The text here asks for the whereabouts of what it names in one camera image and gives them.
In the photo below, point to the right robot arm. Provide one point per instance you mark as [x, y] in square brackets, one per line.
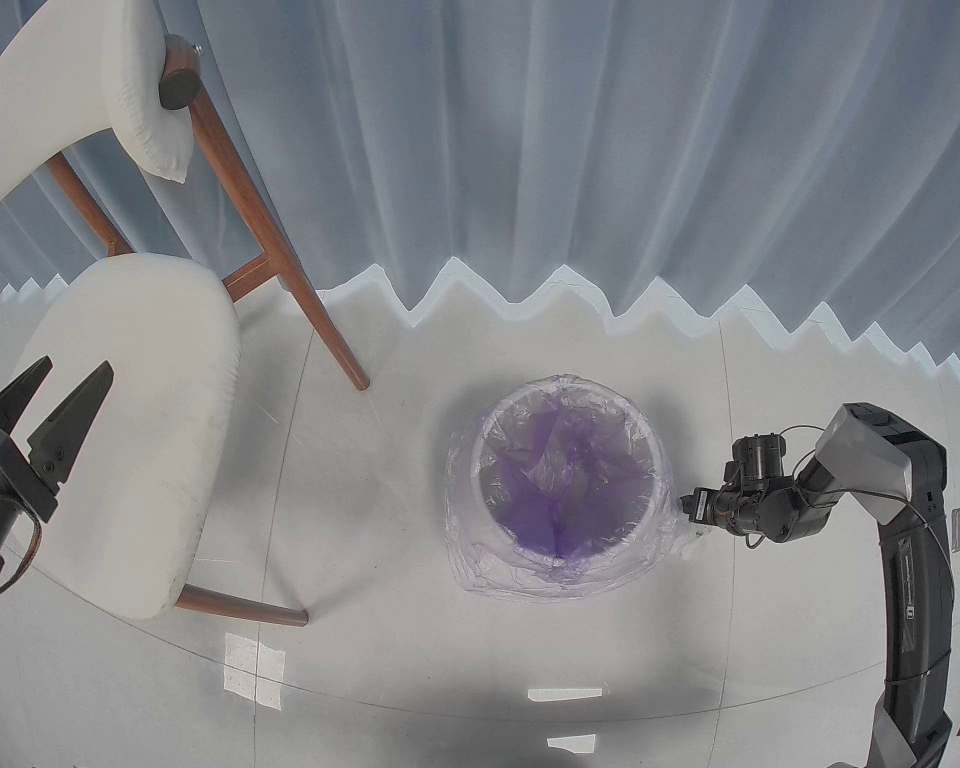
[862, 457]

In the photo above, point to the white trash bin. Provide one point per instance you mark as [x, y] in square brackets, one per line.
[656, 480]

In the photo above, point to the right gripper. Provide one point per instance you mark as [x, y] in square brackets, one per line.
[712, 510]

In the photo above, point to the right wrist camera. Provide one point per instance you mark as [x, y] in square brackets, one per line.
[732, 475]

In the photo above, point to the purple plastic bag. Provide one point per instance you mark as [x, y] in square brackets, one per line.
[555, 480]

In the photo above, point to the pale blue curtain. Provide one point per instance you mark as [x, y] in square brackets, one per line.
[525, 150]

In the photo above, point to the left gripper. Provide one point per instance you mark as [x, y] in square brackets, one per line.
[19, 465]

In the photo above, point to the white padded wooden chair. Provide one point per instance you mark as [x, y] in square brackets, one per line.
[135, 375]

